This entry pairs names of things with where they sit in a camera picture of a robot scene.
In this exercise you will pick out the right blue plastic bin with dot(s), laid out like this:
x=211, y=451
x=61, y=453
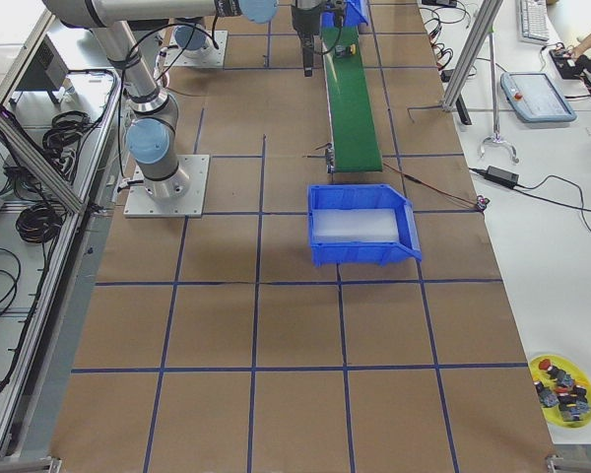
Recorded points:
x=364, y=196

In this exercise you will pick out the aluminium profile post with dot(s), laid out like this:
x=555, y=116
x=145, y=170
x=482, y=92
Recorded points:
x=470, y=51

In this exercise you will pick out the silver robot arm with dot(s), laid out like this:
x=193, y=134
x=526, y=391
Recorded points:
x=150, y=138

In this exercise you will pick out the white keyboard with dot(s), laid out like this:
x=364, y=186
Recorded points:
x=532, y=21

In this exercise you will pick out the green conveyor belt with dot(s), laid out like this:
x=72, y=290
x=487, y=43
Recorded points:
x=353, y=146

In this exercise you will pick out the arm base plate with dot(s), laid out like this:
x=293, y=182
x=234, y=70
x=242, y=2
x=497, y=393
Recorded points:
x=182, y=195
x=194, y=49

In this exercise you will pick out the aluminium frame rail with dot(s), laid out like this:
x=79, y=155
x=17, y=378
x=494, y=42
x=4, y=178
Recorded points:
x=29, y=155

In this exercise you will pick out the teach pendant tablet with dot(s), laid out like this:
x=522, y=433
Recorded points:
x=535, y=98

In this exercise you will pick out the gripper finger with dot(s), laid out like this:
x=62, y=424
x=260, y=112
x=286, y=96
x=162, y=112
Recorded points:
x=307, y=53

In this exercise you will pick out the yellow plate of buttons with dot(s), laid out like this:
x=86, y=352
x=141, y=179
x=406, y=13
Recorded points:
x=563, y=391

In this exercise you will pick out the grabber reaching tool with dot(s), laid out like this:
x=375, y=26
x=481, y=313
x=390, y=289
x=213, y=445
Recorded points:
x=496, y=139

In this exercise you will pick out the white foam pad right bin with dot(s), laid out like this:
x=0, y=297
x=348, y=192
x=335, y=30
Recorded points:
x=354, y=225

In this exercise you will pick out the black power adapter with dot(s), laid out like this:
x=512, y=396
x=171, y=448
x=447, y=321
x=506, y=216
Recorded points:
x=501, y=177

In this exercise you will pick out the blue plastic bin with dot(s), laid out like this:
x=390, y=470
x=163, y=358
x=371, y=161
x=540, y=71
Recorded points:
x=364, y=196
x=354, y=12

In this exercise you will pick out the left blue plastic bin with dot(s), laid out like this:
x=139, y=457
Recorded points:
x=354, y=12

